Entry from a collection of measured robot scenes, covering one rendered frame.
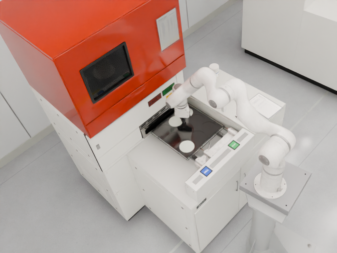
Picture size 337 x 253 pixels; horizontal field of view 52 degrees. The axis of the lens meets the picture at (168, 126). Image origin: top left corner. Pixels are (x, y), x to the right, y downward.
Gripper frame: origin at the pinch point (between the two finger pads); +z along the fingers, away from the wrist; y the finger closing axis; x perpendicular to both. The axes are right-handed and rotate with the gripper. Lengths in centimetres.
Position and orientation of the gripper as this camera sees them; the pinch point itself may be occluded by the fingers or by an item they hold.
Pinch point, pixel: (183, 119)
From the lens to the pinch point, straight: 244.3
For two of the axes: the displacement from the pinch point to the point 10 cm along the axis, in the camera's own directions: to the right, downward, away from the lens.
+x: 2.0, -7.6, 6.2
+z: 1.3, 6.5, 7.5
